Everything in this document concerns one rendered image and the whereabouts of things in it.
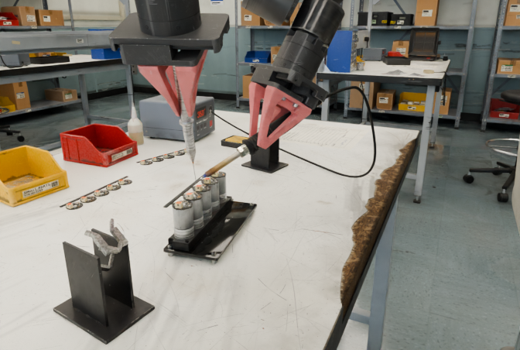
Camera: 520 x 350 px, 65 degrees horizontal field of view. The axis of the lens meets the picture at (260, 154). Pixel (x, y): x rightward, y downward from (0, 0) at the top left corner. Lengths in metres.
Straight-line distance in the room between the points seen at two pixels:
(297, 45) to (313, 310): 0.31
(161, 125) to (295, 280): 0.64
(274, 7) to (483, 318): 1.49
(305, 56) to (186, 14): 0.19
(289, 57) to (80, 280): 0.34
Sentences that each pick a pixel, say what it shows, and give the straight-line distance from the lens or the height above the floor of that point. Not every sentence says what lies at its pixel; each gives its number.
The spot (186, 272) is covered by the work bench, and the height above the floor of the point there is 0.75.
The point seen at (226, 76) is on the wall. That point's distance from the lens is 5.88.
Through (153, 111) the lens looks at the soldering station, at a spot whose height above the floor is 0.82.
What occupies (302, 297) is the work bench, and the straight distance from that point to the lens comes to 0.45.
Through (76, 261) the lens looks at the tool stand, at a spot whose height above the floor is 0.81.
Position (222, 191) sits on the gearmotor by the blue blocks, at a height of 0.79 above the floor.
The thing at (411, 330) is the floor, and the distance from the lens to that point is 1.65.
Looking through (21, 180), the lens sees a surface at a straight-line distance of 0.86.
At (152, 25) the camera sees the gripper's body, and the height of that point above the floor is 1.02.
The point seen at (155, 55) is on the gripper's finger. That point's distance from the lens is 0.39.
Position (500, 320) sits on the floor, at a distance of 1.82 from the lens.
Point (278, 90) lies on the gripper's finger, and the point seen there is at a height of 0.95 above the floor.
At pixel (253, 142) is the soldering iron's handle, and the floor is 0.88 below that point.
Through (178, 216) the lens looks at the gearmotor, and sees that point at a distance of 0.51.
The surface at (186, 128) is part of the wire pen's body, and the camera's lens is 0.46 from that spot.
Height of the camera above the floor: 1.02
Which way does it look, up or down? 18 degrees down
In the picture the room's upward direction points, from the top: straight up
